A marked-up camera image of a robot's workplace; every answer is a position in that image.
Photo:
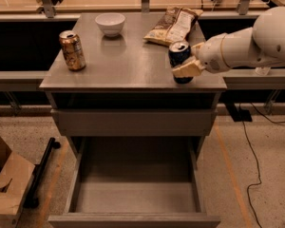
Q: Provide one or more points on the gold soda can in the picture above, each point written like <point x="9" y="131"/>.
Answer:
<point x="72" y="50"/>

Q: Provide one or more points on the grey drawer cabinet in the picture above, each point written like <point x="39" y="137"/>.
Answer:
<point x="126" y="73"/>

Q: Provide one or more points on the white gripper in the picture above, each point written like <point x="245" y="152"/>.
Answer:
<point x="211" y="54"/>

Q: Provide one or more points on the closed top drawer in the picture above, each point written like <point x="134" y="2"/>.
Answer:
<point x="125" y="122"/>

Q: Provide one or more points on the chip bag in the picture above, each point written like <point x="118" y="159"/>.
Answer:
<point x="174" y="26"/>

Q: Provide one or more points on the cardboard box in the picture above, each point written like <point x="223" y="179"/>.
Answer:
<point x="15" y="180"/>

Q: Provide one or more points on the black pole stand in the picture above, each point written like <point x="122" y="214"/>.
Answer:
<point x="32" y="200"/>

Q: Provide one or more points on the open middle drawer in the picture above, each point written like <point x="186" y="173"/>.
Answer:
<point x="135" y="182"/>

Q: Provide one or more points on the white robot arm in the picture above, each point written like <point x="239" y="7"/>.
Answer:
<point x="261" y="45"/>

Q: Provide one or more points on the white ceramic bowl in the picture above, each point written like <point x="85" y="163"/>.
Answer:
<point x="111" y="23"/>

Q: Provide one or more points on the grey shelf rail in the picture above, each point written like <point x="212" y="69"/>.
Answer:
<point x="21" y="80"/>

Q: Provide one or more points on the blue pepsi can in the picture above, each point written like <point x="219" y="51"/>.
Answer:
<point x="178" y="52"/>

